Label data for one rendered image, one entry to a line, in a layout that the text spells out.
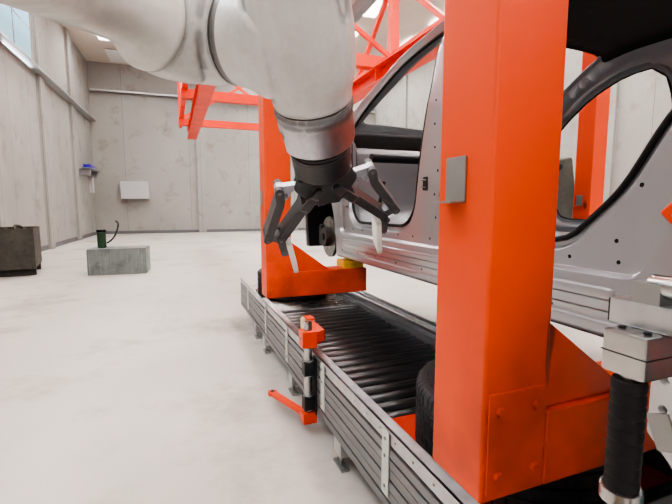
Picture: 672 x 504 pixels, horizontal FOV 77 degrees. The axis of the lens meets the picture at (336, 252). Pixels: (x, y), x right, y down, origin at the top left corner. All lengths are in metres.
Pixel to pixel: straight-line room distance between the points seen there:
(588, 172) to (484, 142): 3.36
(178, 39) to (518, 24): 0.59
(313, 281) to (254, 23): 2.34
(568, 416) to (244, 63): 0.90
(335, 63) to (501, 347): 0.61
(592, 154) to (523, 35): 3.31
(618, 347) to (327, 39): 0.45
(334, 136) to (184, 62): 0.17
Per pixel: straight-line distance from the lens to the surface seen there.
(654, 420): 0.85
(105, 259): 7.60
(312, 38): 0.42
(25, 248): 8.09
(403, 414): 1.81
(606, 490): 0.64
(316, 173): 0.51
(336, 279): 2.75
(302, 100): 0.45
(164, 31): 0.48
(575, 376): 1.05
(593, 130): 4.18
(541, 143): 0.87
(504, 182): 0.81
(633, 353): 0.57
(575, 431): 1.08
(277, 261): 2.61
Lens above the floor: 1.09
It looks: 6 degrees down
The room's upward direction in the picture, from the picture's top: straight up
